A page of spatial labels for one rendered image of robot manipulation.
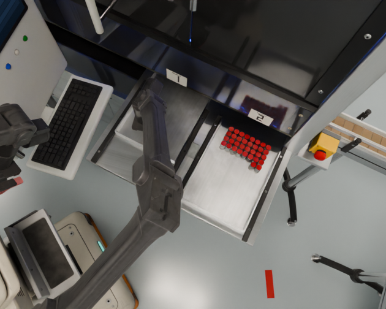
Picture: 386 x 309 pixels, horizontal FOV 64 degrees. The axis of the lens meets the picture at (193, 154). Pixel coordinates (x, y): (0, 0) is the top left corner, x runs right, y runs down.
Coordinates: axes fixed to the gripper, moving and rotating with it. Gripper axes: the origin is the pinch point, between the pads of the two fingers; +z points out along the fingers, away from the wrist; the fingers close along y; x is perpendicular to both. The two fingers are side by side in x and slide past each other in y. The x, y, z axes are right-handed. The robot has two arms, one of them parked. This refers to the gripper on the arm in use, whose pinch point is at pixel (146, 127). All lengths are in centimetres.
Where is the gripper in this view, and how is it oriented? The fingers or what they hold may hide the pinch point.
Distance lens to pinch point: 119.0
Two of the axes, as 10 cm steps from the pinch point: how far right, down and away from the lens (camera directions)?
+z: -0.6, 3.1, 9.5
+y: 2.1, -9.3, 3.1
